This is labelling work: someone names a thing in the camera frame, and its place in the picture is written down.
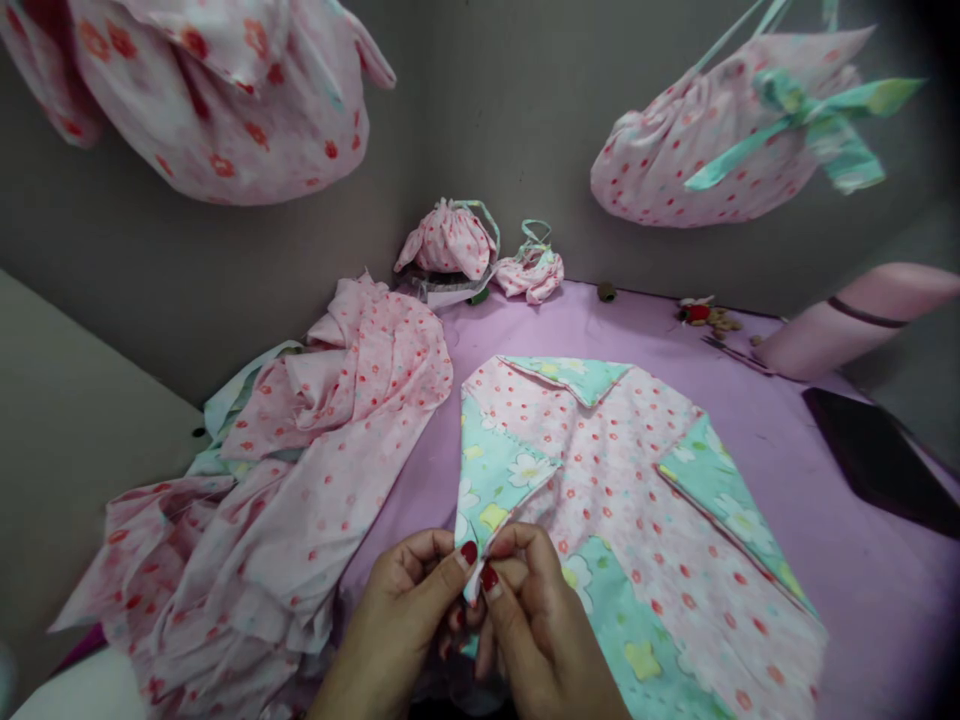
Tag person's left hand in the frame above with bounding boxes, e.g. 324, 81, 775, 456
335, 528, 481, 703

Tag person's right hand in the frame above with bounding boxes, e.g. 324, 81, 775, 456
468, 521, 628, 714

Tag pink and teal patchwork fabric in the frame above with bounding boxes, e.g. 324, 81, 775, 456
449, 353, 831, 720

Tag pile of pink dotted fabric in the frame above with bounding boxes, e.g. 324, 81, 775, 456
46, 273, 456, 720

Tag grey fabric piece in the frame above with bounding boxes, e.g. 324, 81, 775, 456
393, 268, 498, 309

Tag metal thread snips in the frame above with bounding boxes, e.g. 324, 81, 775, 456
701, 333, 778, 376

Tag black tablet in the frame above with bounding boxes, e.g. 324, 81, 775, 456
800, 386, 960, 543

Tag pink bottle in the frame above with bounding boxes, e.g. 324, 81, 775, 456
763, 262, 960, 382

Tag pink hanging bag teal bow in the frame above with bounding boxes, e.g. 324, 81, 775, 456
589, 0, 928, 230

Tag large pink floral hanging bag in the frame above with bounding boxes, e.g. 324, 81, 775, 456
0, 0, 397, 208

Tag small pink pouch teal strings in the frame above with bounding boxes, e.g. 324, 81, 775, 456
494, 218, 565, 305

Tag small pink drawstring pouch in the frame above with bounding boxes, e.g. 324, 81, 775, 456
392, 197, 502, 280

